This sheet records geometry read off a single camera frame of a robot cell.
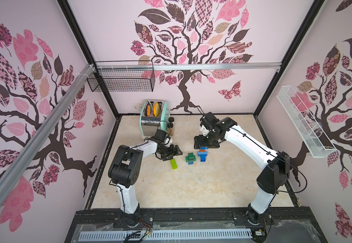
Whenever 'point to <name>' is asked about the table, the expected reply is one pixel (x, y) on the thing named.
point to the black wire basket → (122, 80)
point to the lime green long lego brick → (174, 164)
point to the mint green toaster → (154, 116)
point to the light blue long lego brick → (202, 154)
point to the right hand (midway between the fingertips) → (202, 148)
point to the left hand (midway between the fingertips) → (176, 157)
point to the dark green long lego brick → (190, 159)
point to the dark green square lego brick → (190, 155)
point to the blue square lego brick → (203, 159)
